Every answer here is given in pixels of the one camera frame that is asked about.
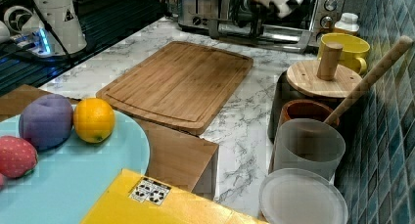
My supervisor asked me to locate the silver toaster oven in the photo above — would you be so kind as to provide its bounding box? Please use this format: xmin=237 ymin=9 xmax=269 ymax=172
xmin=208 ymin=0 xmax=345 ymax=53

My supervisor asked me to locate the orange bottle white cap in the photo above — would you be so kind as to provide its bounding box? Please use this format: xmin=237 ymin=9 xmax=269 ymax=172
xmin=333 ymin=13 xmax=359 ymax=36

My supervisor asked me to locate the silver two-slot toaster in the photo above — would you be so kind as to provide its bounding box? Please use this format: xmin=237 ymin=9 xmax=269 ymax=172
xmin=178 ymin=0 xmax=221 ymax=31

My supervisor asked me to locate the yellow mug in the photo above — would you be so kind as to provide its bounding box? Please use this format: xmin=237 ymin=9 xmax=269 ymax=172
xmin=317 ymin=33 xmax=370 ymax=75

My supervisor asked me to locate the dark canister wooden lid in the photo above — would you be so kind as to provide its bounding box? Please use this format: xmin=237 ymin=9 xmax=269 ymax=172
xmin=267 ymin=41 xmax=364 ymax=144

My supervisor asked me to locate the brown wooden utensil holder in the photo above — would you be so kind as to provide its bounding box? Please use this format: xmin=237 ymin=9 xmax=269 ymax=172
xmin=268 ymin=99 xmax=341 ymax=174

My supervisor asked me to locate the bamboo cutting board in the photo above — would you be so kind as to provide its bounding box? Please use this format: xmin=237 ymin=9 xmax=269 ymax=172
xmin=96 ymin=41 xmax=254 ymax=135

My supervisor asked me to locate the frosted plastic cup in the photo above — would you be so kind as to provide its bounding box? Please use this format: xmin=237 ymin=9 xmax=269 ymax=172
xmin=272 ymin=118 xmax=346 ymax=180

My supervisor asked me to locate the wooden drawer box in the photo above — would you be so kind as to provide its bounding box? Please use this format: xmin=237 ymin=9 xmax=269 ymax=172
xmin=0 ymin=83 xmax=220 ymax=201

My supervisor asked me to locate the yellow orange fruit toy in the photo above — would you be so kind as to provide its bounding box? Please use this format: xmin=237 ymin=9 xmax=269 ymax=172
xmin=73 ymin=98 xmax=115 ymax=144

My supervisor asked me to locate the yellow cereal box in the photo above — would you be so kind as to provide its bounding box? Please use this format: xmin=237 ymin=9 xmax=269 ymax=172
xmin=81 ymin=169 xmax=268 ymax=224

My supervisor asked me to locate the purple plum toy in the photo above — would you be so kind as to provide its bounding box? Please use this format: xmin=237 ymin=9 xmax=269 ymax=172
xmin=19 ymin=94 xmax=73 ymax=152

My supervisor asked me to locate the light blue plate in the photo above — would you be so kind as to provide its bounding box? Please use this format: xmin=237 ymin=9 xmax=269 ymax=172
xmin=0 ymin=112 xmax=150 ymax=224

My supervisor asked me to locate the red strawberry toy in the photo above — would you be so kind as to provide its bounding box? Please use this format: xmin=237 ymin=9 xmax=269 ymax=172
xmin=0 ymin=136 xmax=37 ymax=178

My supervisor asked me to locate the wooden spoon handle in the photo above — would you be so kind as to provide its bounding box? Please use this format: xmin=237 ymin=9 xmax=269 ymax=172
xmin=324 ymin=35 xmax=413 ymax=125

